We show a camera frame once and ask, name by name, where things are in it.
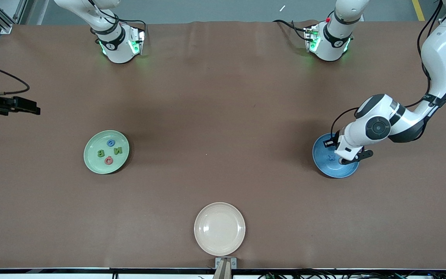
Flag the blue plate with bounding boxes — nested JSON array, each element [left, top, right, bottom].
[[312, 134, 360, 179]]

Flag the left arm base connector block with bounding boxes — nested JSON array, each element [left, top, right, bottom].
[[303, 23, 321, 53]]

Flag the aluminium frame profile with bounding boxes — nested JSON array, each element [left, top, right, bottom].
[[0, 0, 28, 34]]

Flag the arm base black cable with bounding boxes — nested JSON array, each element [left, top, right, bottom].
[[89, 0, 148, 43], [273, 19, 312, 41]]

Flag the beige plate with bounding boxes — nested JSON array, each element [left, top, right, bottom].
[[194, 202, 246, 256]]

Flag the light green plate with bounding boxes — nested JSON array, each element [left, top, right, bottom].
[[84, 130, 130, 174]]

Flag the left arm base black cable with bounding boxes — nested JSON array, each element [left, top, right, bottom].
[[273, 19, 312, 41]]

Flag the right arm base black cable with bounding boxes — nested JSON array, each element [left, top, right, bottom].
[[89, 0, 148, 43]]

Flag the right arm base connector block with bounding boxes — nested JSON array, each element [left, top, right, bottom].
[[127, 26, 146, 56]]

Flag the camera pole mounting bracket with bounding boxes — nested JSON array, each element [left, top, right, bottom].
[[212, 257, 237, 279]]

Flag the brown table mat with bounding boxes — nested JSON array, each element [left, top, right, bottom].
[[0, 19, 446, 270]]

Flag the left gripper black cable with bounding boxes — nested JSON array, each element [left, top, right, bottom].
[[331, 0, 444, 137]]

